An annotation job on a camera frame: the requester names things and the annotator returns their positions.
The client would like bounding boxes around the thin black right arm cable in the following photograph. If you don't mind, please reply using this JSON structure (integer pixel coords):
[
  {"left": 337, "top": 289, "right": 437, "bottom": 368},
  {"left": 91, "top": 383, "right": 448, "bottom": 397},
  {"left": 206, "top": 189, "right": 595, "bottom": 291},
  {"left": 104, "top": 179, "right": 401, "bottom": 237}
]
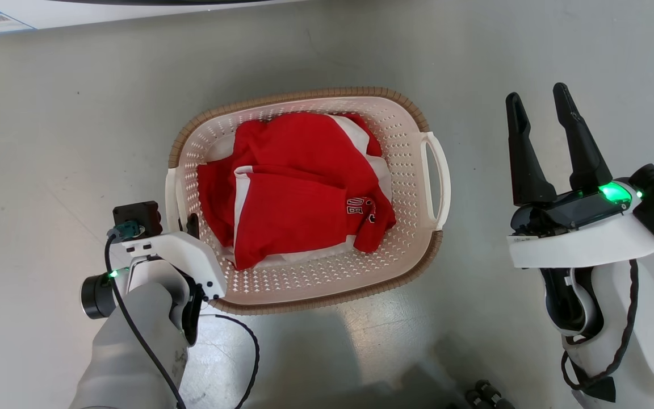
[{"left": 560, "top": 258, "right": 640, "bottom": 404}]

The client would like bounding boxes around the red and white garment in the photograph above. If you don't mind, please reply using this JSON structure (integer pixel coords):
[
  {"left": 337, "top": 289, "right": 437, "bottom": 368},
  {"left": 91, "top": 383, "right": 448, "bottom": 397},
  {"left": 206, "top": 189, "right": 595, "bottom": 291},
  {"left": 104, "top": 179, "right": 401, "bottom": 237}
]
[{"left": 196, "top": 111, "right": 397, "bottom": 271}]

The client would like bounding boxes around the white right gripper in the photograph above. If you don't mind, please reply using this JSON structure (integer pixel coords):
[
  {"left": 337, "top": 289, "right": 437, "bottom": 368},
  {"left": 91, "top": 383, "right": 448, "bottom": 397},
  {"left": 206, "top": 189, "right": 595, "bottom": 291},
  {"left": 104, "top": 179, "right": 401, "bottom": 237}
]
[{"left": 505, "top": 82, "right": 654, "bottom": 269}]

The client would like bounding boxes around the white plastic laundry basket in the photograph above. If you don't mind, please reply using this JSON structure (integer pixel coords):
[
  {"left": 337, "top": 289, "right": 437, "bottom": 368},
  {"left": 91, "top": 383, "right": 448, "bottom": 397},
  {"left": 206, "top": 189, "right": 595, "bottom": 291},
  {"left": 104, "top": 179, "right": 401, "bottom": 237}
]
[{"left": 165, "top": 86, "right": 452, "bottom": 316}]

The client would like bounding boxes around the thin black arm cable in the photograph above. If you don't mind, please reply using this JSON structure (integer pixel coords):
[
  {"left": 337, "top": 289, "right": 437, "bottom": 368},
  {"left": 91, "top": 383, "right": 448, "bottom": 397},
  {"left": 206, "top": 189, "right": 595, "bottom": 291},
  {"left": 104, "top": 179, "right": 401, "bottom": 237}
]
[
  {"left": 104, "top": 226, "right": 187, "bottom": 409},
  {"left": 199, "top": 313, "right": 261, "bottom": 409},
  {"left": 560, "top": 258, "right": 640, "bottom": 404}
]

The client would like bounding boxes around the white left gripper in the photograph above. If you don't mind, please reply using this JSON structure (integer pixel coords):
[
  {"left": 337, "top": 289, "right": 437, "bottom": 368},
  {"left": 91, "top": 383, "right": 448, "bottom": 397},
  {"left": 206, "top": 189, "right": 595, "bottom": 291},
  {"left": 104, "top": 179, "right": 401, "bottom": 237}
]
[{"left": 124, "top": 212, "right": 227, "bottom": 302}]

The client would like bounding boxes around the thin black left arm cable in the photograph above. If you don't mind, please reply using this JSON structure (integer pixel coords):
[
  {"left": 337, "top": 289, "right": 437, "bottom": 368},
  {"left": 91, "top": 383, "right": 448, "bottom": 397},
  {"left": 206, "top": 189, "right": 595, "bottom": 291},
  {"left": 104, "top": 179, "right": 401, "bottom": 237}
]
[
  {"left": 199, "top": 313, "right": 261, "bottom": 409},
  {"left": 104, "top": 226, "right": 187, "bottom": 409}
]

